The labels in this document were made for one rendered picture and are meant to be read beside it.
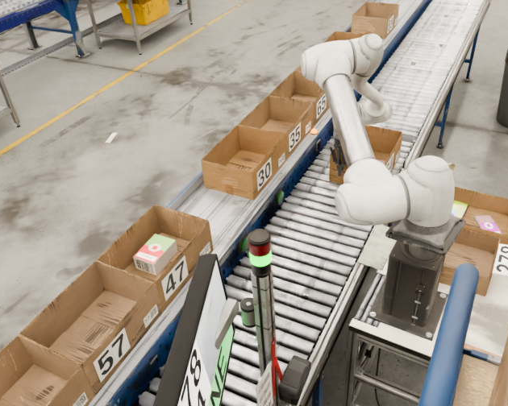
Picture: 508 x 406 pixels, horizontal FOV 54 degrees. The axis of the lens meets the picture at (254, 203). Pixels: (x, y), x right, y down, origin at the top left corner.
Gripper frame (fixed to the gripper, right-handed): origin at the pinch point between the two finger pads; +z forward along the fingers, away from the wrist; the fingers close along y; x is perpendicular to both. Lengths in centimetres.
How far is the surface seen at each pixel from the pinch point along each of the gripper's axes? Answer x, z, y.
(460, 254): -31, 10, 68
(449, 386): -187, -111, 72
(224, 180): -45, -11, -45
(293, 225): -40.8, 11.1, -9.6
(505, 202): 7, 3, 82
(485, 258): -30, 10, 79
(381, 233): -30.0, 10.4, 31.7
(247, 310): -147, -56, 25
